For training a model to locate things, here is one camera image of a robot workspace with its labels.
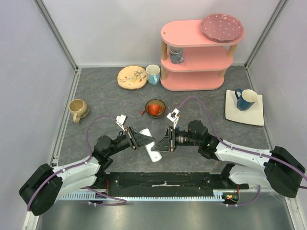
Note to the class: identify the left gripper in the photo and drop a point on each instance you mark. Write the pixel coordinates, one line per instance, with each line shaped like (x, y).
(136, 139)

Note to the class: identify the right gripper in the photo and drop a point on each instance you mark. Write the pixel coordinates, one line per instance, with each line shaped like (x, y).
(171, 139)

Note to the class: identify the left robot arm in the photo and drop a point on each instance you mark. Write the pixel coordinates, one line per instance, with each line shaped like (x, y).
(46, 185)

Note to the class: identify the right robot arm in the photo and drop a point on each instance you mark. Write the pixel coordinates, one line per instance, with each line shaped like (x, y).
(276, 168)

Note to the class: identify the orange cup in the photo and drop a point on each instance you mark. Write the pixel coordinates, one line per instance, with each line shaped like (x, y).
(155, 109)

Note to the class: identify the yellow floral plate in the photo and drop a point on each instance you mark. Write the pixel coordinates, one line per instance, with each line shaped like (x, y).
(132, 77)

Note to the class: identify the beige mug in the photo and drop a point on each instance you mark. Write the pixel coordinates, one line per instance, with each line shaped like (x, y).
(78, 109)

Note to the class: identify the light blue mug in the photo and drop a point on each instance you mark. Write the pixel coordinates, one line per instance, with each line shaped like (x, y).
(153, 74)

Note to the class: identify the grey mug on shelf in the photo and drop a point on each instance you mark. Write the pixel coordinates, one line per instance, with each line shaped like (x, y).
(176, 55)

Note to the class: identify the pink three-tier shelf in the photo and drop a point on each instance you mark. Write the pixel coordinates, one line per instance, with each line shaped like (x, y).
(205, 61)

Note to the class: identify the white square plate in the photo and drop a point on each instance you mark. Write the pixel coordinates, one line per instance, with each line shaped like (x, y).
(252, 116)

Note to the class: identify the dark blue mug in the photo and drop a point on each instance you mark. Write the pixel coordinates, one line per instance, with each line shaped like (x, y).
(245, 98)

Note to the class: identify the pink dotted plate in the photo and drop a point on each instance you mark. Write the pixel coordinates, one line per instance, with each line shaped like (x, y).
(221, 28)

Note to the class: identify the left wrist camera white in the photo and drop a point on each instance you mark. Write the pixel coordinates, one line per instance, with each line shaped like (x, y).
(121, 120)

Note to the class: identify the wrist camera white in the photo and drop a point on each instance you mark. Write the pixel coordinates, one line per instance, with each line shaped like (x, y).
(174, 117)
(121, 120)

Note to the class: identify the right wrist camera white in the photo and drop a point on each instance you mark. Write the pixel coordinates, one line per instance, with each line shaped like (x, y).
(174, 117)

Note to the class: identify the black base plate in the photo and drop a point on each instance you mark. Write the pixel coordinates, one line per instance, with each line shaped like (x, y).
(164, 183)

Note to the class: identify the white cable duct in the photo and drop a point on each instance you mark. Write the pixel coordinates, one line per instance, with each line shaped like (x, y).
(87, 195)

